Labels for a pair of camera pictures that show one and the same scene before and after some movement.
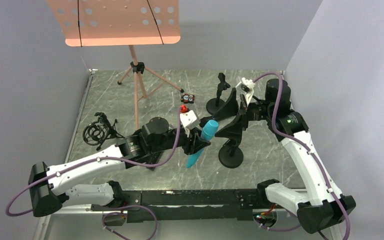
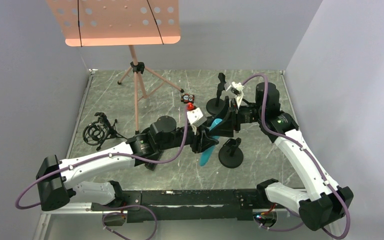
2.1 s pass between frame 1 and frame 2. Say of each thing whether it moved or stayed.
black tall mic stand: stayed
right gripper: stayed
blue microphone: moved
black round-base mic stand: stayed
